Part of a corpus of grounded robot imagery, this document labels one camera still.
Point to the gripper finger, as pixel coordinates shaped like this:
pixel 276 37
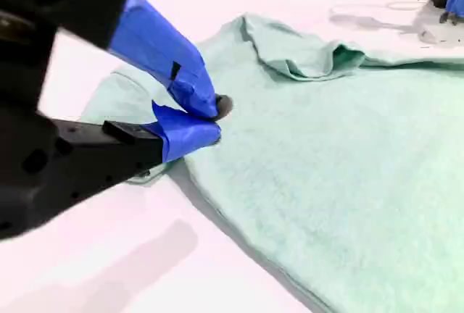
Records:
pixel 156 45
pixel 137 146

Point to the pale green T-shirt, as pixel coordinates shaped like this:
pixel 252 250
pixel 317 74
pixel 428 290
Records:
pixel 326 146

